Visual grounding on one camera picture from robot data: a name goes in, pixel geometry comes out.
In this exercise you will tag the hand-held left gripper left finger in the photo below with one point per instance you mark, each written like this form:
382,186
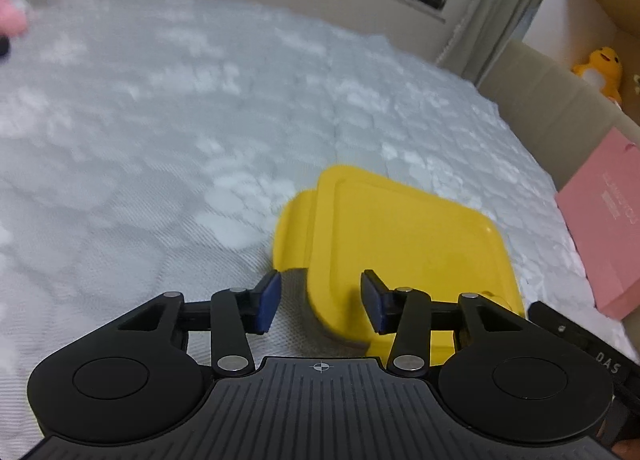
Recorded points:
270,305

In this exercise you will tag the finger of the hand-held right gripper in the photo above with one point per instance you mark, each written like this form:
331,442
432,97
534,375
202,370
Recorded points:
555,322

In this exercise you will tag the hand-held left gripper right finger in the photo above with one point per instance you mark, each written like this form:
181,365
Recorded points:
376,307

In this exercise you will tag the yellow container lid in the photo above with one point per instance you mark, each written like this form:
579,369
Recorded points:
400,235

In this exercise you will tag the pink paper bag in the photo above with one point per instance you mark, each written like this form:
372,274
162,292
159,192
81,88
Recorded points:
605,245

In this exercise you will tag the cardboard box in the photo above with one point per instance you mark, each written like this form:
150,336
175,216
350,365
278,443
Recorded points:
545,99

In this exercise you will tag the yellow duck plush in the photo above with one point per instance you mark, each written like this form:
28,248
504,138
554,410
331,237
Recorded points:
600,72

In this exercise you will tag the beige curtain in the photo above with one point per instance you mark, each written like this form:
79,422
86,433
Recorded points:
500,4

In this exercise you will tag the pink plush toy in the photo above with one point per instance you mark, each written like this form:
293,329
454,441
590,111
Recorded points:
11,9

